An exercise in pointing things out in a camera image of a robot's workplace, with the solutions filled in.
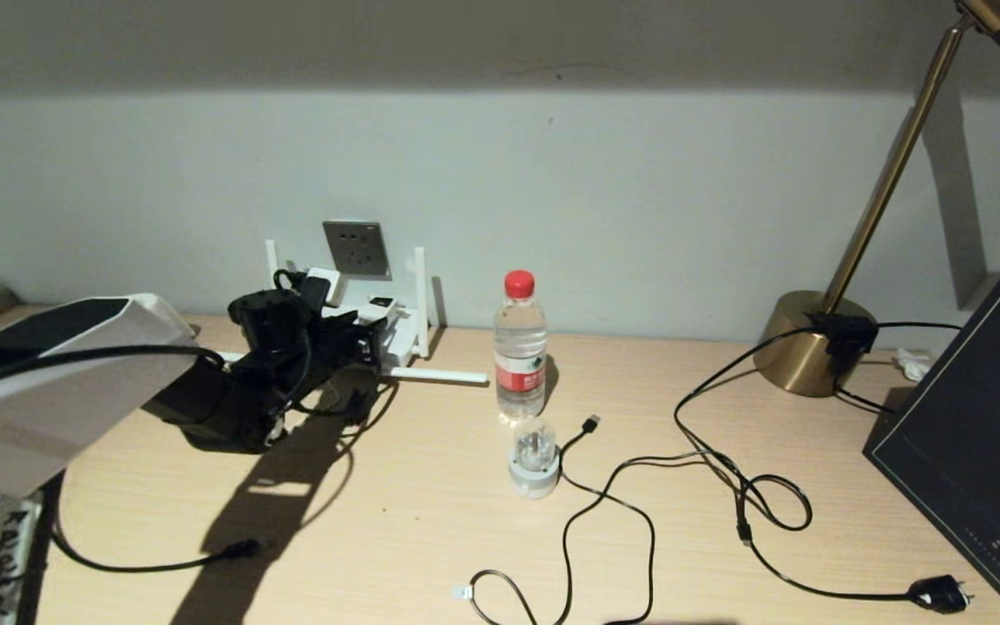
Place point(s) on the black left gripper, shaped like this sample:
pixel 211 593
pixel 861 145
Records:
pixel 331 343

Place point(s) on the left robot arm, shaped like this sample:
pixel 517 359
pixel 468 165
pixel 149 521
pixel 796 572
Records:
pixel 49 417

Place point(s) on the white wifi router with antennas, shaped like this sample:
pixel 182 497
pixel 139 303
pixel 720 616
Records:
pixel 421 304

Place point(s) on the clear water bottle red cap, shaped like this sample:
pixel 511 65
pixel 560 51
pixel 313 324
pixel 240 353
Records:
pixel 520 347

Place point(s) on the brass desk lamp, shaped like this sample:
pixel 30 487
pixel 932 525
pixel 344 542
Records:
pixel 799 356

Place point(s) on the white crumpled wrapper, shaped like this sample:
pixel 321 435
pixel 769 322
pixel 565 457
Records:
pixel 910 365

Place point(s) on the black box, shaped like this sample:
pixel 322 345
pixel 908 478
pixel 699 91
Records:
pixel 969 417

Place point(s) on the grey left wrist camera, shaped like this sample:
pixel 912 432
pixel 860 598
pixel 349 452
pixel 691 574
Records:
pixel 324 285

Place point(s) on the grey wall power socket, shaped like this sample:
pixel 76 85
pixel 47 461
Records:
pixel 357 249

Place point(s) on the black inline lamp switch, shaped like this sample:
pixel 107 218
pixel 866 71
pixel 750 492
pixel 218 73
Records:
pixel 845 334

